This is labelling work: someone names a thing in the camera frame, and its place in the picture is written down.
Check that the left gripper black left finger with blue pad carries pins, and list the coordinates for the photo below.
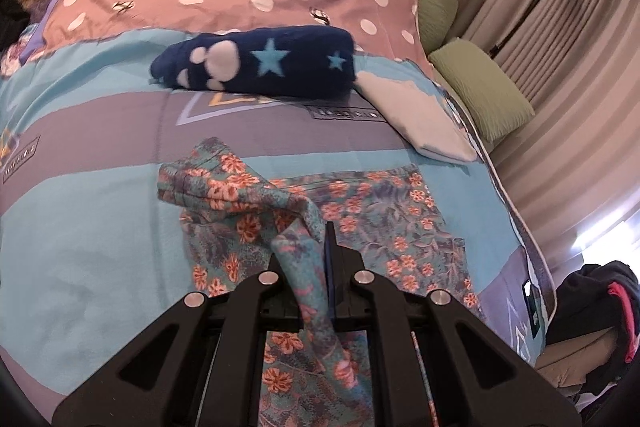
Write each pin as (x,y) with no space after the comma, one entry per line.
(198,364)

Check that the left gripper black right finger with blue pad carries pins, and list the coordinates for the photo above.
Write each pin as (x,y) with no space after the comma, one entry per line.
(433,362)

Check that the teal floral garment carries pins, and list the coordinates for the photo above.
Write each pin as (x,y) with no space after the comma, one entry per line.
(234,221)

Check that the black clothing pile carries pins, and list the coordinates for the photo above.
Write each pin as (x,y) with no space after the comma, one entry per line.
(13,20)

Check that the navy jacket pink trim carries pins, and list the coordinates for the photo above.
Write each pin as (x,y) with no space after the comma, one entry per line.
(594,335)

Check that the light blue bed cover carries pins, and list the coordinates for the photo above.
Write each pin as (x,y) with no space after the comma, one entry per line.
(90,255)

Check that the white folded cloth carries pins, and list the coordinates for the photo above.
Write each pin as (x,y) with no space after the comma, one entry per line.
(418,117)

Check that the green pillow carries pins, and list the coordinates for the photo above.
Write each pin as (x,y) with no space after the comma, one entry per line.
(494,102)
(435,18)

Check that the navy star fleece blanket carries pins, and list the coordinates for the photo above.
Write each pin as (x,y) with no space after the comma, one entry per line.
(310,62)

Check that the striped beige curtain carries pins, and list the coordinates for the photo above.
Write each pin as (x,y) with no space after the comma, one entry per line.
(576,163)

